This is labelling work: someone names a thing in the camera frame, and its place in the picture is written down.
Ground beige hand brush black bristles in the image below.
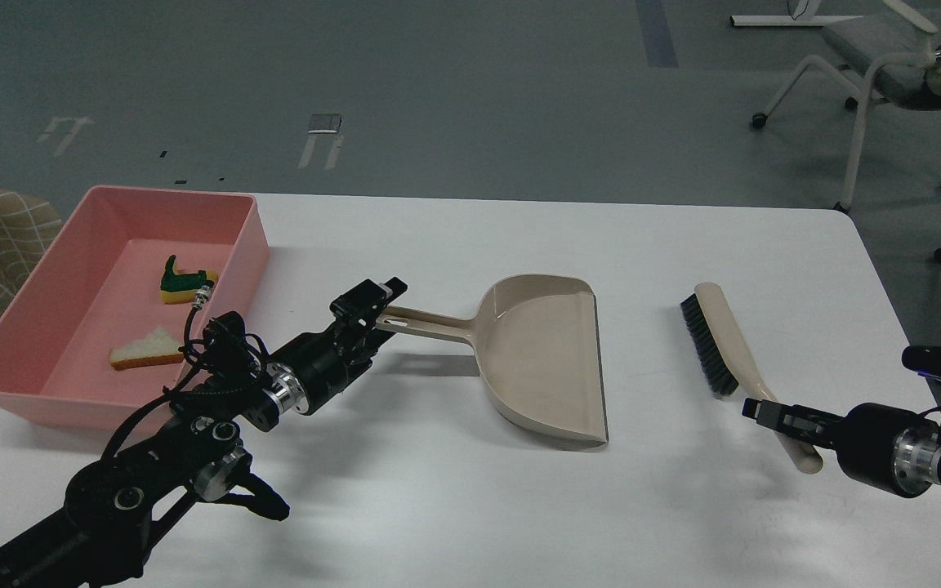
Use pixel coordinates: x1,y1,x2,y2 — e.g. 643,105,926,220
680,282,824,474

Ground beige plastic dustpan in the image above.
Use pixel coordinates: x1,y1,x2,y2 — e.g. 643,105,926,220
377,273,609,447

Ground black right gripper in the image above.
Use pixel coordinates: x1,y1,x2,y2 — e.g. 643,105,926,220
742,399,941,498

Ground toast bread slice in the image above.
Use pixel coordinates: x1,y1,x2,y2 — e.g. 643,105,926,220
108,327,184,371

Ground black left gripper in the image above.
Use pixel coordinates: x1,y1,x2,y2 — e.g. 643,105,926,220
266,278,408,416

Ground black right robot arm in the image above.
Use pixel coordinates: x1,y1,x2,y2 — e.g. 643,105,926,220
742,345,941,498

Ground metal floor outlet plate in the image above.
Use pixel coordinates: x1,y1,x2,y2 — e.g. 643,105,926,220
307,113,343,135

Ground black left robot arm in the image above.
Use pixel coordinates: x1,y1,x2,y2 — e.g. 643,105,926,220
0,278,408,587

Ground yellow green sponge piece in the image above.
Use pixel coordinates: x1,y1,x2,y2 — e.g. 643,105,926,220
159,256,219,305

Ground pink plastic bin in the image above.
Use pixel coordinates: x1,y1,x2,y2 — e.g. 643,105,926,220
0,186,270,430

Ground white desk base bar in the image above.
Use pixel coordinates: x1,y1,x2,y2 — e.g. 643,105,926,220
729,15,859,29

